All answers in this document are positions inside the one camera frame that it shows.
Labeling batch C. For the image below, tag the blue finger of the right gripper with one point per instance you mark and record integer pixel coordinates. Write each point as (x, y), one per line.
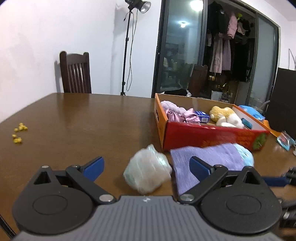
(275, 180)

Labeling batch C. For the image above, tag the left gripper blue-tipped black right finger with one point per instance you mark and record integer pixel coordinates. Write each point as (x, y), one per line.
(210, 177)

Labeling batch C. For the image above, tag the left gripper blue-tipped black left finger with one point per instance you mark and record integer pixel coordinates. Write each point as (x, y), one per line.
(83, 178)

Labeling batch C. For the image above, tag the purple woven cloth pouch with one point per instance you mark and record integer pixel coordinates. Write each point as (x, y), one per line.
(224, 154)

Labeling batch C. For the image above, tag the white plastic bundle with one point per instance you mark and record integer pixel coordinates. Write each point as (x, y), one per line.
(147, 170)

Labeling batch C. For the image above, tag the pink satin scrunchie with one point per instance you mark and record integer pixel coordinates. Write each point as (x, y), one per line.
(189, 116)

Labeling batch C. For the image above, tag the light blue plush toy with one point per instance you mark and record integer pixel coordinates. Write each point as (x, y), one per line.
(245, 154)

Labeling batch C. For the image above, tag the small blue snack packet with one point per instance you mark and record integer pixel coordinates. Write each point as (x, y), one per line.
(285, 140)

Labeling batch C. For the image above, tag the red orange cardboard box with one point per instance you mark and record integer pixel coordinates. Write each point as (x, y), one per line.
(175, 135)

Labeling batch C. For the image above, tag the blue tissue packet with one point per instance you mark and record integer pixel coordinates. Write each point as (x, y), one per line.
(203, 117)

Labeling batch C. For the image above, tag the yellow white plush toy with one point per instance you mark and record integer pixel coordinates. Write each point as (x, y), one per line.
(225, 117)

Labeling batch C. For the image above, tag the orange flat folder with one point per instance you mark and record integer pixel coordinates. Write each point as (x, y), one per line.
(273, 132)

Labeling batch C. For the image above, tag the black paper shopping bag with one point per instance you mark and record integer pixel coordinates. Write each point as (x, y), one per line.
(281, 108)

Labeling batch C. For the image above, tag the blue wet wipes pack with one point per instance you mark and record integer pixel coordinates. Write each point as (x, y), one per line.
(253, 112)

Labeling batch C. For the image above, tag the yellow crumbs on table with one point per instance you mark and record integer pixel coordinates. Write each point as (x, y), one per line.
(17, 139)

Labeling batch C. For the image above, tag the pink fuzzy cloth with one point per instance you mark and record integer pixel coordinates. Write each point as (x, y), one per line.
(169, 106)

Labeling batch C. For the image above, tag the dark wooden chair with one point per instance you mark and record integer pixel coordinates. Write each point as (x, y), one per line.
(75, 72)

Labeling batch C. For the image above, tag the hanging pink clothes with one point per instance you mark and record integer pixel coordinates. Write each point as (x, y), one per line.
(221, 57)

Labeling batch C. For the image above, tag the black light stand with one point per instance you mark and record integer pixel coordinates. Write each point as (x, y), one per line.
(134, 7)

